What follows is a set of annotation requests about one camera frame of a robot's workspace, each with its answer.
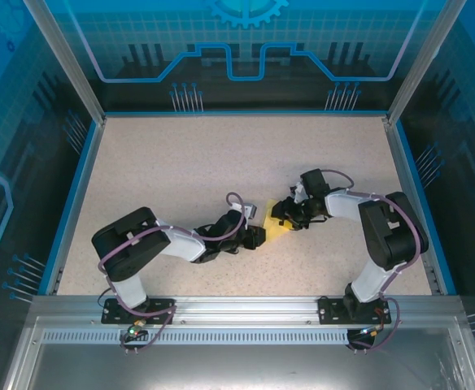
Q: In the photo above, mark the small lit connector plug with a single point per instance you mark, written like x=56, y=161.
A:
x=133, y=330
x=371, y=331

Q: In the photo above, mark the aluminium enclosure post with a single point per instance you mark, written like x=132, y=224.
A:
x=424, y=61
x=71, y=69

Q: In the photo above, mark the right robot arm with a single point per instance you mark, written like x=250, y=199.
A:
x=392, y=235

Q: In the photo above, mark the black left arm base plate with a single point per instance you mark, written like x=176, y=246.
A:
x=113, y=315

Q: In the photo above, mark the yellow paper sheet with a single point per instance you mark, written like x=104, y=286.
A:
x=274, y=233

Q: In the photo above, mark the shiny metal sheet panel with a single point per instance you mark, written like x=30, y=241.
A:
x=237, y=365

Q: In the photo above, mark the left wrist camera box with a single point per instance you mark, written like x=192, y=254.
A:
x=250, y=210

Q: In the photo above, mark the aluminium mounting rail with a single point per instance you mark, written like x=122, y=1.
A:
x=245, y=310

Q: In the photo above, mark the blue aluminium table border frame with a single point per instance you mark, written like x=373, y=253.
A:
x=64, y=227

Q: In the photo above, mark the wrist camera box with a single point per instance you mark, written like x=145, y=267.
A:
x=298, y=194
x=250, y=210

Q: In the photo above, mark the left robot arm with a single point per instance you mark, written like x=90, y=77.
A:
x=132, y=243

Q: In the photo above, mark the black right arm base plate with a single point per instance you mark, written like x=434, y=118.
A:
x=330, y=312

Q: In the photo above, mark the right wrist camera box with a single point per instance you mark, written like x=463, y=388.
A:
x=298, y=194

